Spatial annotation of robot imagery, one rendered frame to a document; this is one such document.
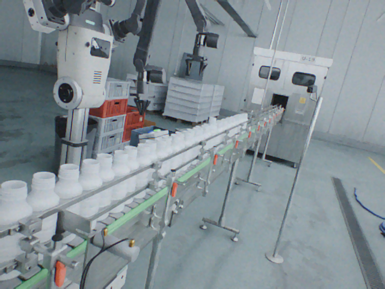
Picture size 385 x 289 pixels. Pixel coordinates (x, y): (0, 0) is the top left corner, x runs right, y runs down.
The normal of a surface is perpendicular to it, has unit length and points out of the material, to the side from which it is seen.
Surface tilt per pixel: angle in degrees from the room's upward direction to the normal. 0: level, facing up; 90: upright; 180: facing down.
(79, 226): 90
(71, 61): 101
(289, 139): 90
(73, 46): 90
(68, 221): 90
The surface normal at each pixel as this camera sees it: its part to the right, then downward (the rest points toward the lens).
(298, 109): -0.34, 0.13
